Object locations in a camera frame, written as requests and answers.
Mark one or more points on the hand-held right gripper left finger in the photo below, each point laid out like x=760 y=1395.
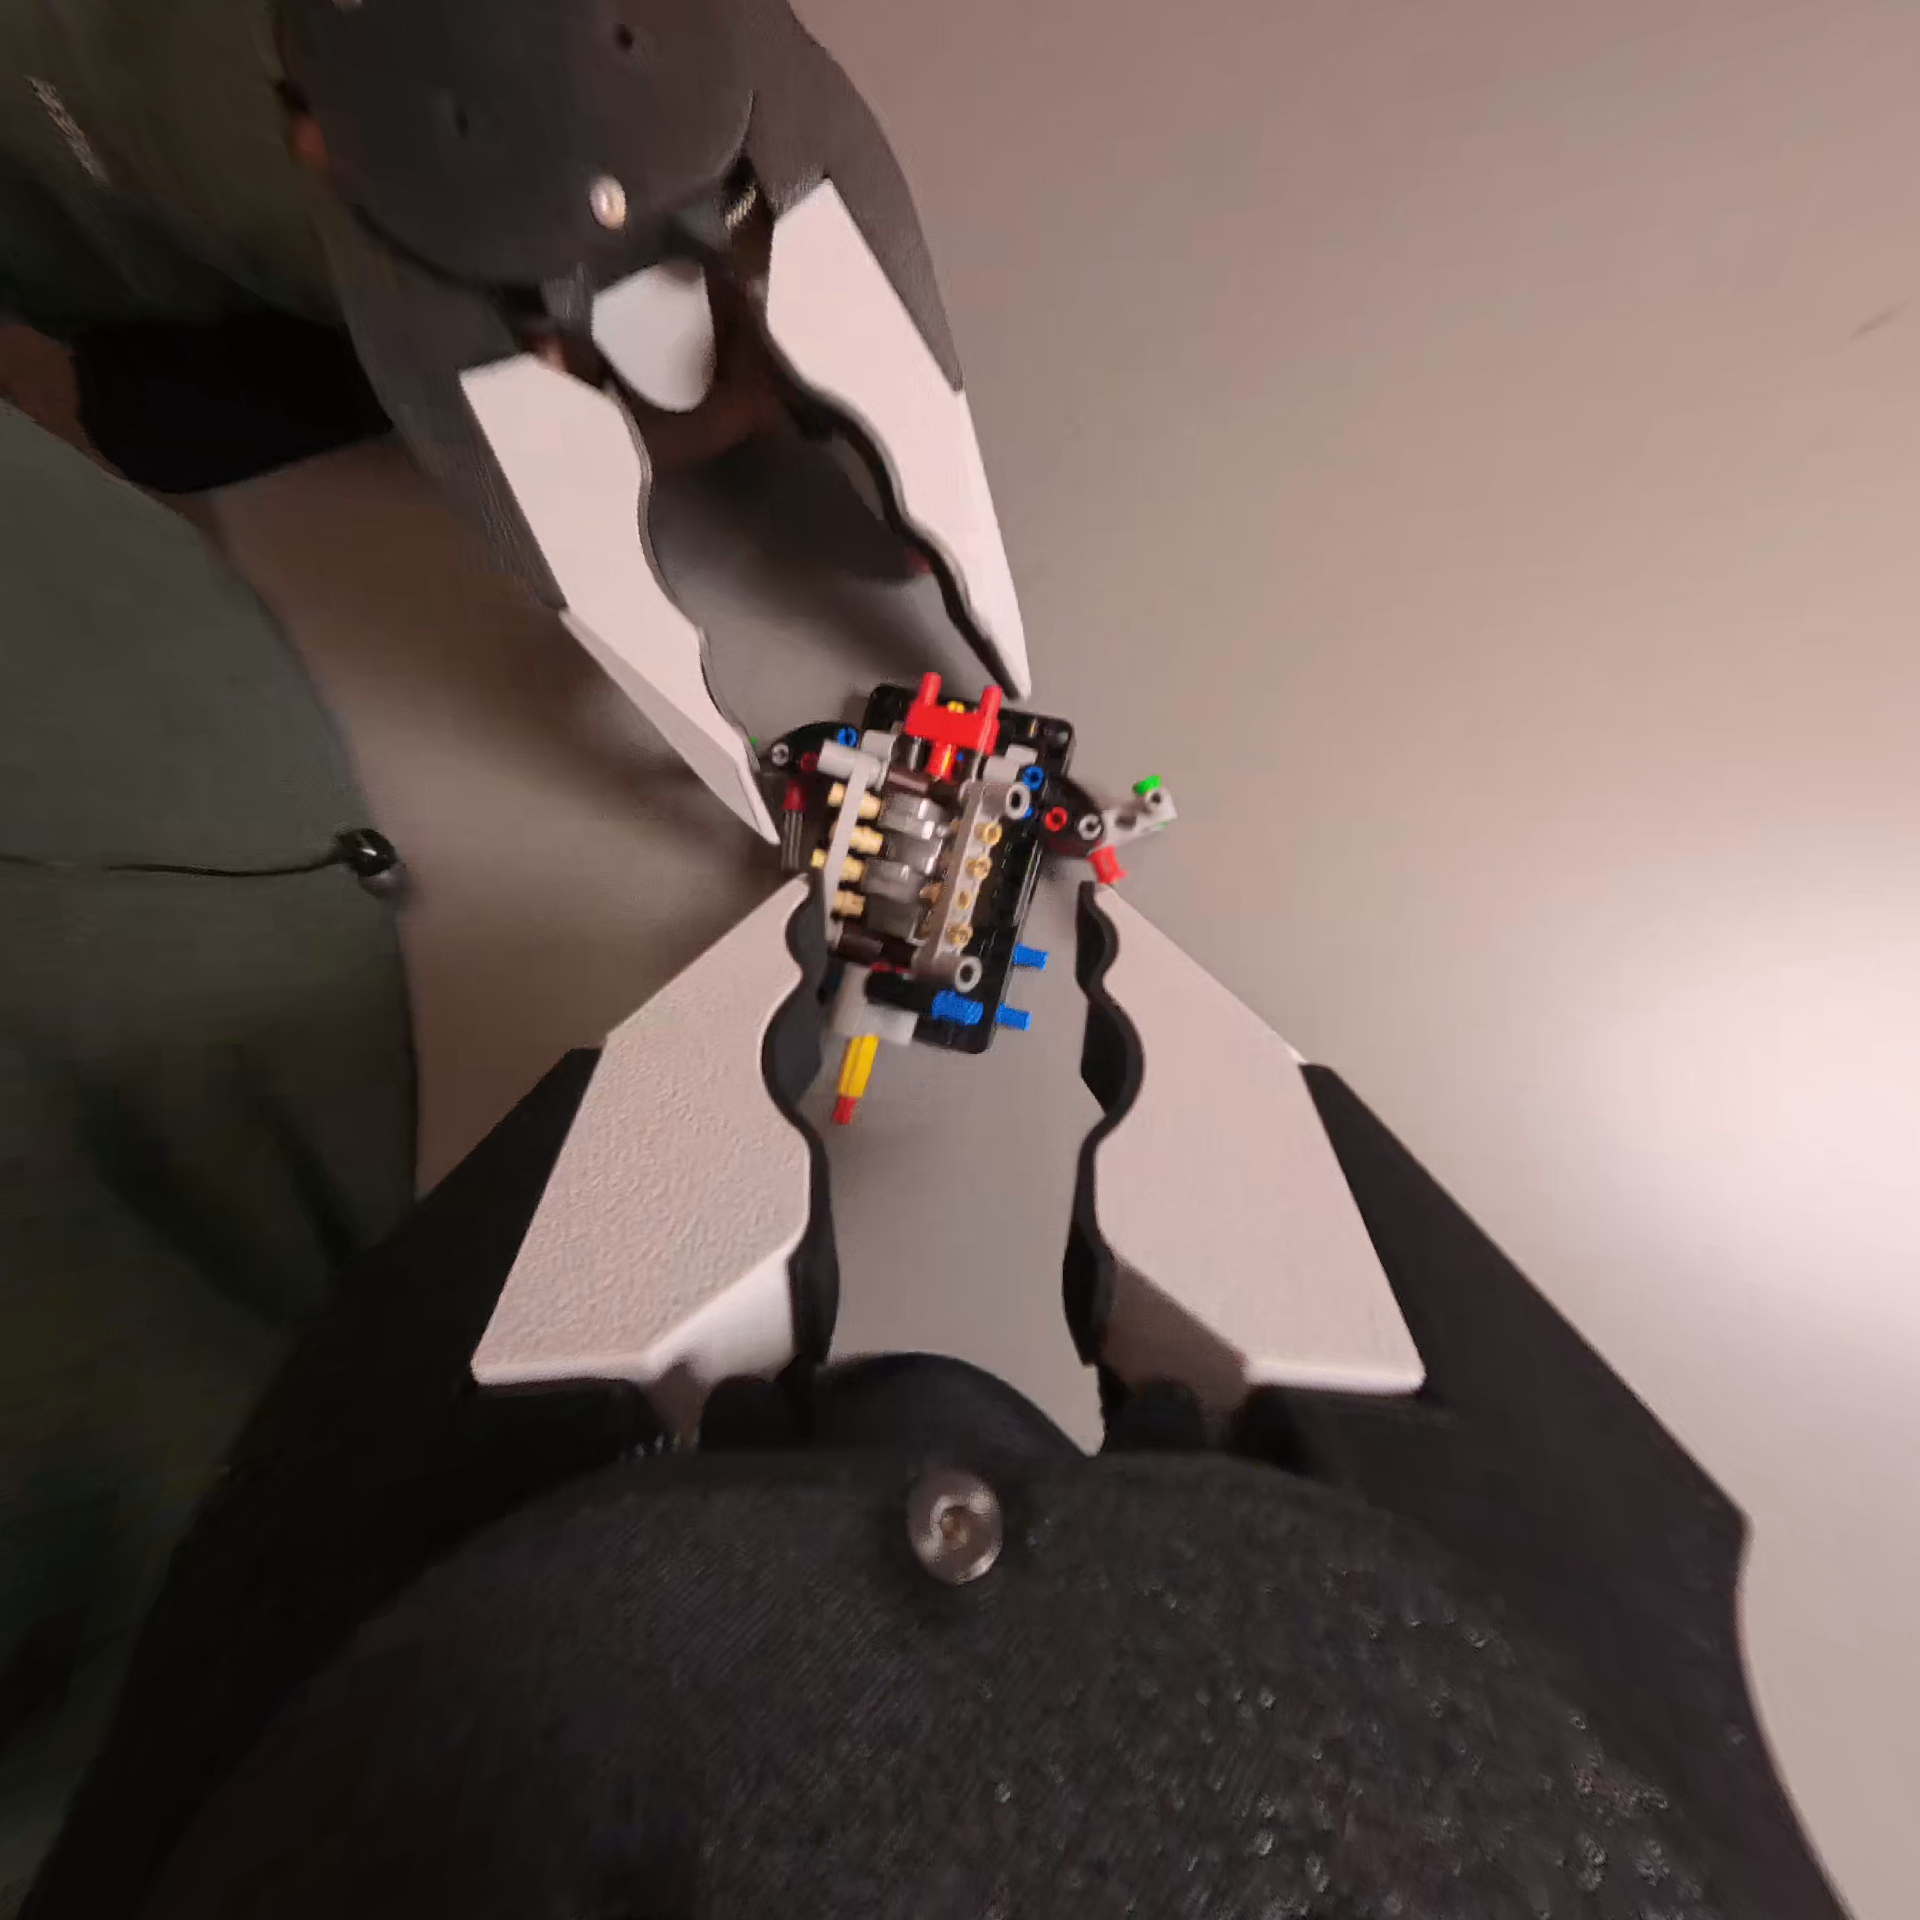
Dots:
x=645 y=1201

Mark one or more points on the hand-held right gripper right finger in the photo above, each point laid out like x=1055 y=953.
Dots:
x=1261 y=1201

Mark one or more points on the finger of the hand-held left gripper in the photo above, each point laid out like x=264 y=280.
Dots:
x=884 y=362
x=568 y=479

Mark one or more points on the multicoloured lego engine assembly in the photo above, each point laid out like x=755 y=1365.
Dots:
x=961 y=721

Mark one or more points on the person's left forearm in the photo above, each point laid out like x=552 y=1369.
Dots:
x=136 y=179

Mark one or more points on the person's left hand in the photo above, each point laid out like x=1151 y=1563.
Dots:
x=767 y=435

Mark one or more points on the black textured cushion pad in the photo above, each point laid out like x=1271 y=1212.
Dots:
x=196 y=418

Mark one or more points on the black clip-on microphone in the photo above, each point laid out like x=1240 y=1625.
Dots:
x=370 y=859

